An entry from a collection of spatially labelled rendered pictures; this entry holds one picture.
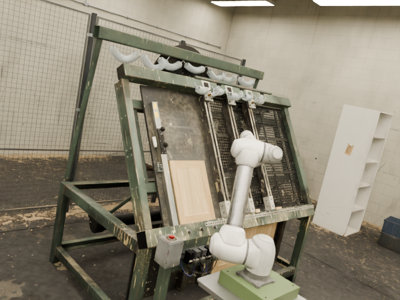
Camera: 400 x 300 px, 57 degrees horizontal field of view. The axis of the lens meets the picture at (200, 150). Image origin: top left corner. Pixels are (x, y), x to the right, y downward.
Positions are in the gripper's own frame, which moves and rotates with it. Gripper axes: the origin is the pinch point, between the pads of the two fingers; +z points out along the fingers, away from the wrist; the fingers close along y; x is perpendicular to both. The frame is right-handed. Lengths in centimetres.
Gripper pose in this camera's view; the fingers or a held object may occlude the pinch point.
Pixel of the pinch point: (225, 170)
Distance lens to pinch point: 313.5
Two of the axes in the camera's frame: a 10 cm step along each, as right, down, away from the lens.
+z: -6.7, 2.9, 6.9
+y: -1.9, -9.6, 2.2
